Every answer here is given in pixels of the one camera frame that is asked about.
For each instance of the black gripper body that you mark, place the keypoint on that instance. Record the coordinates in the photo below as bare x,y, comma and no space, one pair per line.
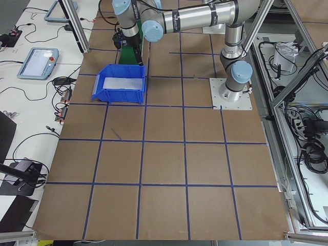
132,43

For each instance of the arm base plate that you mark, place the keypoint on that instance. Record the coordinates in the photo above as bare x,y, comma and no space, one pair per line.
224,99

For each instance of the teach pendant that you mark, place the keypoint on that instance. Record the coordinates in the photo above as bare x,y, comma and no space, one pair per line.
55,14
39,63

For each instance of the far teach pendant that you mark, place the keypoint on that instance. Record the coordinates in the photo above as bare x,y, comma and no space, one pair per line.
55,14

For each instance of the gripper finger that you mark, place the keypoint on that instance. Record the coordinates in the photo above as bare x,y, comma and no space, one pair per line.
138,55

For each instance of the white foam pad left bin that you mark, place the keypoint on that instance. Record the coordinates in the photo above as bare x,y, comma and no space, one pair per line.
123,83

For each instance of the green conveyor belt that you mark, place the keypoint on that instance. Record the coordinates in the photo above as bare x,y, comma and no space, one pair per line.
127,56

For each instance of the left blue plastic bin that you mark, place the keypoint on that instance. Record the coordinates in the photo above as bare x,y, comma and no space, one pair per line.
120,95

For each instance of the aluminium frame post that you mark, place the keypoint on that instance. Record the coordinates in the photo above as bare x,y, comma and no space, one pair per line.
75,24

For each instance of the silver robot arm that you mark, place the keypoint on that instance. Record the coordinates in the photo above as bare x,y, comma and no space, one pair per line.
138,19

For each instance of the near teach pendant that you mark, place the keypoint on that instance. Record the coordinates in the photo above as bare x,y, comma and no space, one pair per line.
39,63

